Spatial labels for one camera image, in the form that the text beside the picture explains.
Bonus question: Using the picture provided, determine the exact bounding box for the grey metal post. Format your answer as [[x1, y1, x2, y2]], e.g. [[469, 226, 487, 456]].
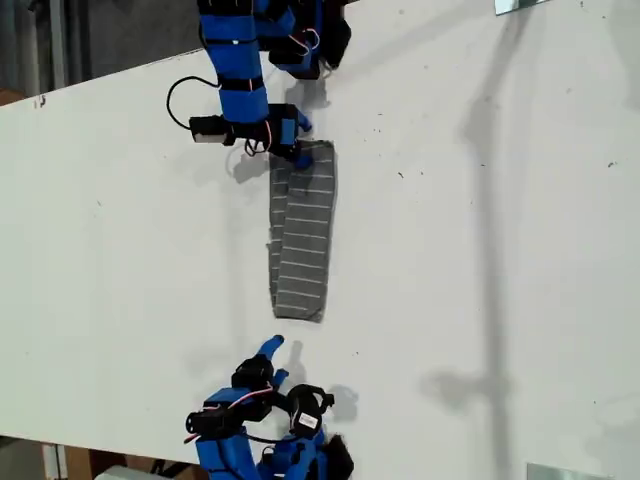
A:
[[48, 0, 68, 95]]

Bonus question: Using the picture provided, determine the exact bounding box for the white table leg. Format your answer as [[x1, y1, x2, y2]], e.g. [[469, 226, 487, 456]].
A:
[[42, 442, 69, 480]]

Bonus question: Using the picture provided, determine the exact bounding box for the white container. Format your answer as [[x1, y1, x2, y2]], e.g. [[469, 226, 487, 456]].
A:
[[97, 464, 159, 480]]

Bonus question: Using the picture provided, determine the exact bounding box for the black camera cable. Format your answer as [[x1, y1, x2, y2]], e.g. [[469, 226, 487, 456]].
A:
[[166, 75, 222, 133], [244, 432, 301, 445]]

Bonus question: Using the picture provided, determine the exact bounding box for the black camera stalk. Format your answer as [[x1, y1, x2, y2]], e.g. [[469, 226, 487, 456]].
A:
[[269, 389, 294, 416], [227, 122, 271, 140]]

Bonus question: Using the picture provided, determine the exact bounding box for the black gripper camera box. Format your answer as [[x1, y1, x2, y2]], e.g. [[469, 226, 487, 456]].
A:
[[285, 383, 335, 441], [188, 114, 234, 147]]

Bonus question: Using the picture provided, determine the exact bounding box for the grey striped square towel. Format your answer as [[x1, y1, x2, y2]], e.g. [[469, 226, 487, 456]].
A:
[[264, 139, 339, 324]]

